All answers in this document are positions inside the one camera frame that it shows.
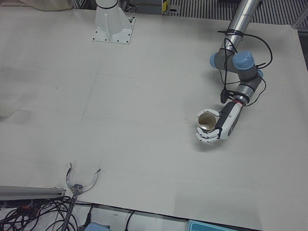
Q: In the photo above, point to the yellow black striped post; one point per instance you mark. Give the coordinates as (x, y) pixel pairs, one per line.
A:
(164, 6)

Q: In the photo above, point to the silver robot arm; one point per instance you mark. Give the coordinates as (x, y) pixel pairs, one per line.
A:
(237, 26)

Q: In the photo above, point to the paper cup brown inside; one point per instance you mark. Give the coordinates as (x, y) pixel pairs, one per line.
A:
(207, 120)

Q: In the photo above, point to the aluminium frame profile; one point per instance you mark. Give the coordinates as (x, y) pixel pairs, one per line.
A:
(300, 21)

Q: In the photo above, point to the teal plastic box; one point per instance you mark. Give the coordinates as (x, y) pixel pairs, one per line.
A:
(209, 226)

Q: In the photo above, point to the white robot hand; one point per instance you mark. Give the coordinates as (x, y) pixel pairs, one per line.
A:
(228, 120)

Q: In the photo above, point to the beige cloth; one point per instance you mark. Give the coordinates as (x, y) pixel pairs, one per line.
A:
(43, 3)

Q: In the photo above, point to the curved metal claw clamp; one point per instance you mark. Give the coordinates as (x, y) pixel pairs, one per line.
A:
(68, 180)

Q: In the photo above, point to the metal clamp rod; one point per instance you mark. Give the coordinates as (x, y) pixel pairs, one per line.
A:
(71, 209)

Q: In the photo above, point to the blue plastic object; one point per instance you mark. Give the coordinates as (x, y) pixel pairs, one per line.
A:
(97, 227)

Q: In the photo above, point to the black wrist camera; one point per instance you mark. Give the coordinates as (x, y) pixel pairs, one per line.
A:
(223, 95)

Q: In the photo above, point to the white arm mount base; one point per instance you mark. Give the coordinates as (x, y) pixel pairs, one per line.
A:
(108, 24)

